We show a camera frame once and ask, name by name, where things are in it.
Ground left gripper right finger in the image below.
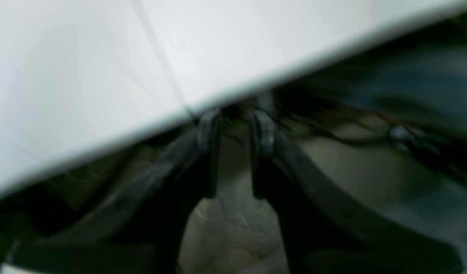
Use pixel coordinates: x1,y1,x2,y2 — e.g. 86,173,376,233
250,110,464,274

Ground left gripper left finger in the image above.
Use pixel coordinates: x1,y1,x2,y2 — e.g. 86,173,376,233
5,109,222,274

